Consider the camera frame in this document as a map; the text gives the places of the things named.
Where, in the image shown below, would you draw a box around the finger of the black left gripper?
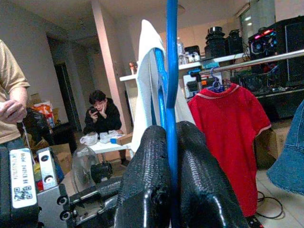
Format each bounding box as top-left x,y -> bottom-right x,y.
68,180 -> 124,204

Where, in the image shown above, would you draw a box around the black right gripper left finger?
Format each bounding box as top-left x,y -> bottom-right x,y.
114,125 -> 173,228

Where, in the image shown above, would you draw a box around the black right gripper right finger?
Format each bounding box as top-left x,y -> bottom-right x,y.
177,121 -> 250,228

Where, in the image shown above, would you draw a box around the white T-shirt red black print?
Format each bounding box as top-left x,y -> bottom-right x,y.
131,19 -> 196,152

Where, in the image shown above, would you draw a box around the blue plastic hanger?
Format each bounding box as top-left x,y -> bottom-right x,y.
152,0 -> 179,228

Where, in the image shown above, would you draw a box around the purple hanger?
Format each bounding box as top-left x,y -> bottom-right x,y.
206,67 -> 232,93

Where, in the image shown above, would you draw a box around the grey floor fan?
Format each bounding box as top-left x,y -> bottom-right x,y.
71,147 -> 114,193

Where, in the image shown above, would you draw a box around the small white side table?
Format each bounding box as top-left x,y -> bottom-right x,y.
87,133 -> 133,162

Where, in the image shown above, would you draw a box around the small brown cardboard box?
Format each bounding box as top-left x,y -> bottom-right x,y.
110,133 -> 133,146

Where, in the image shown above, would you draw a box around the red T-shirt white trim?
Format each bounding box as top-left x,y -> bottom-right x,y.
187,83 -> 272,218

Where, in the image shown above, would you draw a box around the seated person black hoodie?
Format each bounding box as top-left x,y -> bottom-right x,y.
83,89 -> 133,167

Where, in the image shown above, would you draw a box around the blue denim jeans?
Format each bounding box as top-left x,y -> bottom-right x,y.
266,99 -> 304,196

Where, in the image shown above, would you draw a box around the black plastic bag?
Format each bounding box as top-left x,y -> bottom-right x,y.
22,107 -> 52,144

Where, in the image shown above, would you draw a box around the white boxy machine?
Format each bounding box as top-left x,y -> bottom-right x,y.
182,74 -> 208,98

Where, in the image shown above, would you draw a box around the orange plastic bag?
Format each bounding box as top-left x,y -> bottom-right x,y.
30,102 -> 55,128

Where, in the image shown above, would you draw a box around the black desk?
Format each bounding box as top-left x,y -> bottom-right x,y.
231,14 -> 304,121

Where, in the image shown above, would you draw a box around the chrome and black clothes rack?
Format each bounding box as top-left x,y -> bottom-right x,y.
190,48 -> 304,78

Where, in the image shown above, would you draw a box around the black cylinder device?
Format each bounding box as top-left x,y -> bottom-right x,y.
204,26 -> 226,59

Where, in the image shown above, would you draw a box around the black speaker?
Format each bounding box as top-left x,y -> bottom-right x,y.
225,29 -> 245,56

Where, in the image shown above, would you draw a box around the computer case coloured lights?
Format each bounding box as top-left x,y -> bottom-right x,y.
248,28 -> 280,61

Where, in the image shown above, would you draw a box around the person in beige shirt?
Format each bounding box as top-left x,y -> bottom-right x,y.
0,39 -> 31,149

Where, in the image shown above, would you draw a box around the black computer tower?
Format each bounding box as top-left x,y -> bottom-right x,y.
284,22 -> 304,83

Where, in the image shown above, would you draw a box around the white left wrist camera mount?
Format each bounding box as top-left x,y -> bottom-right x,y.
0,146 -> 60,228

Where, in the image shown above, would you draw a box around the white wall shelf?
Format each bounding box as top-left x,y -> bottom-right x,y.
119,52 -> 247,83

